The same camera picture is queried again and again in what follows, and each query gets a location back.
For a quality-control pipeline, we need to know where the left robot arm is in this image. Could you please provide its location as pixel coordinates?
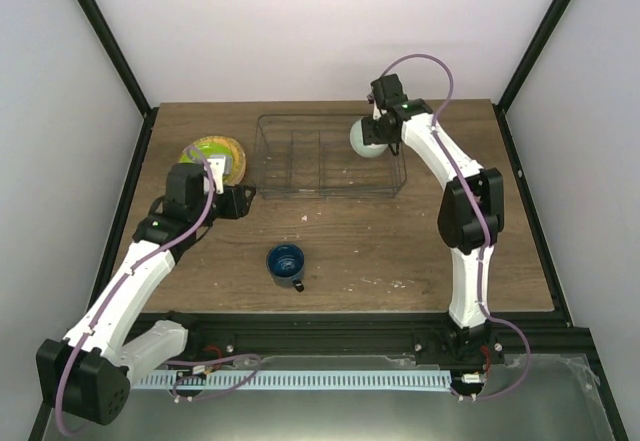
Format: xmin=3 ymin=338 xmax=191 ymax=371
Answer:
xmin=36 ymin=156 xmax=256 ymax=436

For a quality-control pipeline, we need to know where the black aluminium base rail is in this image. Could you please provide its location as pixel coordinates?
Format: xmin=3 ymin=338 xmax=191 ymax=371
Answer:
xmin=130 ymin=312 xmax=595 ymax=365

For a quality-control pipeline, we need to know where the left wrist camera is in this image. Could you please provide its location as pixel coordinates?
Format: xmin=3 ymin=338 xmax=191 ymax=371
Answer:
xmin=207 ymin=154 xmax=233 ymax=194

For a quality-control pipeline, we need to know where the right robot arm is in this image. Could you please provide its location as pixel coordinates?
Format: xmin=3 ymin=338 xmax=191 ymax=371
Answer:
xmin=351 ymin=74 xmax=505 ymax=364

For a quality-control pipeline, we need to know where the black wire dish rack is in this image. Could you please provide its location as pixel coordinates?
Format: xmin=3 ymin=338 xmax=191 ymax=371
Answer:
xmin=248 ymin=113 xmax=407 ymax=200

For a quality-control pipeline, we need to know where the light blue slotted cable duct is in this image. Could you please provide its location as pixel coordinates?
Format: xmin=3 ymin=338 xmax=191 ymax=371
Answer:
xmin=135 ymin=370 xmax=452 ymax=392

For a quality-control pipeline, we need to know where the lime green plastic plate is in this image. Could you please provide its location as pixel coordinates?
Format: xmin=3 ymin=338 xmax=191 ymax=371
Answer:
xmin=178 ymin=142 xmax=226 ymax=163

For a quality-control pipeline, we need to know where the woven bamboo tray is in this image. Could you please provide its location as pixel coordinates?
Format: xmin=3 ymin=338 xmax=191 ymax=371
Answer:
xmin=192 ymin=136 xmax=247 ymax=186

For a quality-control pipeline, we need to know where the black enclosure frame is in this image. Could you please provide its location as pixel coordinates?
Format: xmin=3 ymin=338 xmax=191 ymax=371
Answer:
xmin=27 ymin=0 xmax=629 ymax=441

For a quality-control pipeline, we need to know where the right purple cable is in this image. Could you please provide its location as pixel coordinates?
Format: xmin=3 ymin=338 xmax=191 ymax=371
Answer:
xmin=379 ymin=53 xmax=532 ymax=402

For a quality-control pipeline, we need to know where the dark blue ceramic mug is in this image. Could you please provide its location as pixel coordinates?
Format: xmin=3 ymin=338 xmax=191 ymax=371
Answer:
xmin=266 ymin=244 xmax=305 ymax=293

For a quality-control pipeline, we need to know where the pale celadon ceramic bowl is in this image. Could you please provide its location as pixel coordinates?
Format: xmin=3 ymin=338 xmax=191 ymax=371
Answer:
xmin=348 ymin=118 xmax=390 ymax=159

